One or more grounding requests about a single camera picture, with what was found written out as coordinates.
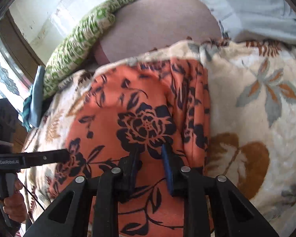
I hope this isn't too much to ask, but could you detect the orange floral blouse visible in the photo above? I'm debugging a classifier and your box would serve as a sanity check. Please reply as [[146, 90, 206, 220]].
[[50, 58, 210, 236]]

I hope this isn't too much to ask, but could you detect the person's left hand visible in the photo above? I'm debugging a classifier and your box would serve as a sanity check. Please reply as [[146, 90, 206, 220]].
[[3, 179, 27, 223]]

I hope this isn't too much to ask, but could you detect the teal striped cloth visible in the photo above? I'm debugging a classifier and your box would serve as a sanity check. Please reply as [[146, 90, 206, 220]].
[[22, 95, 32, 132]]

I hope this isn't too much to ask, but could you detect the blue folded cloth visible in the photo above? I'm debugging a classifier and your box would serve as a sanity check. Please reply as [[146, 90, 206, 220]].
[[29, 66, 45, 127]]

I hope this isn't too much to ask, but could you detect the window with curtain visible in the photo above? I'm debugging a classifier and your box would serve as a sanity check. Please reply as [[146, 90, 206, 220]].
[[0, 40, 31, 115]]

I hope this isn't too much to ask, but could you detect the green patterned pillow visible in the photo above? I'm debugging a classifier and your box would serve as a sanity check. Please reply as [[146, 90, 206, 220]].
[[43, 0, 136, 99]]

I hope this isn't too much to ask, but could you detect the cream leaf-pattern blanket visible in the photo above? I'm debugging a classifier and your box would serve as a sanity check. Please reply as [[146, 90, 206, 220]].
[[23, 41, 296, 236]]

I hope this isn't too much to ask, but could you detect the pink bed sheet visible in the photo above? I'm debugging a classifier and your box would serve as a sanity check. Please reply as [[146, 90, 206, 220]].
[[93, 0, 222, 65]]

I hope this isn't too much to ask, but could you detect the light blue pillow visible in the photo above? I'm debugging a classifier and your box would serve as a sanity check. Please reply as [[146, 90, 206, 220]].
[[199, 0, 296, 45]]

